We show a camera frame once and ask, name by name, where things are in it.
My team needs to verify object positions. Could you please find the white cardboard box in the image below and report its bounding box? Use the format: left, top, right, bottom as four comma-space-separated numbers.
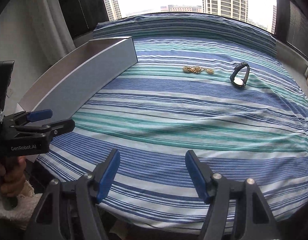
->
15, 37, 138, 126

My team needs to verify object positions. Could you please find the gold chain earrings cluster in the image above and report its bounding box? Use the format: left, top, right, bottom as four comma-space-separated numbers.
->
183, 66, 214, 75

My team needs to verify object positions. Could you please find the white fluffy rug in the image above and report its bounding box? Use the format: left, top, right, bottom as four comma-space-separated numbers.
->
0, 180, 42, 230

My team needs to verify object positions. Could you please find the blue green striped bedsheet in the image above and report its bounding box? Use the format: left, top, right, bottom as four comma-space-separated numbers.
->
37, 13, 308, 233

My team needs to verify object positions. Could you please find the left white curtain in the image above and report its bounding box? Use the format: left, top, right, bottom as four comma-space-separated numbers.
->
37, 0, 76, 61

